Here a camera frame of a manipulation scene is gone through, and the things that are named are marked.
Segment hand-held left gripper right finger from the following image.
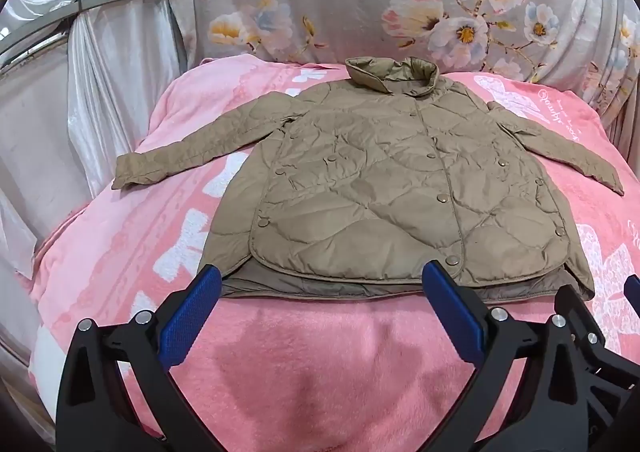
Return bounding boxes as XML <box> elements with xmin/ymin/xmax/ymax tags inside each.
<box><xmin>422</xmin><ymin>261</ymin><xmax>596</xmax><ymax>452</ymax></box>

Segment grey metal curtain rail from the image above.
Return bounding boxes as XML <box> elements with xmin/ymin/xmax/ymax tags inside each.
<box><xmin>0</xmin><ymin>0</ymin><xmax>171</xmax><ymax>57</ymax></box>

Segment pink printed blanket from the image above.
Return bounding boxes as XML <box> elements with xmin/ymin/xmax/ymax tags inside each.
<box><xmin>27</xmin><ymin>54</ymin><xmax>640</xmax><ymax>452</ymax></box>

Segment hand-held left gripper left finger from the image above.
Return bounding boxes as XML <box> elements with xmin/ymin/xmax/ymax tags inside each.
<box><xmin>57</xmin><ymin>264</ymin><xmax>222</xmax><ymax>452</ymax></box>

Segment tan quilted jacket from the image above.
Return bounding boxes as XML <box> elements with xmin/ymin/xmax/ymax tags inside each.
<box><xmin>111</xmin><ymin>56</ymin><xmax>626</xmax><ymax>303</ymax></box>

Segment white satin curtain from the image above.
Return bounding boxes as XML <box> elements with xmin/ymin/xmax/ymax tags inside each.
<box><xmin>0</xmin><ymin>0</ymin><xmax>201</xmax><ymax>383</ymax></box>

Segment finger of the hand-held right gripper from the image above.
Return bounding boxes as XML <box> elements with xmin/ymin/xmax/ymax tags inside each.
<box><xmin>624</xmin><ymin>276</ymin><xmax>640</xmax><ymax>313</ymax></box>
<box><xmin>555</xmin><ymin>283</ymin><xmax>631</xmax><ymax>433</ymax></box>

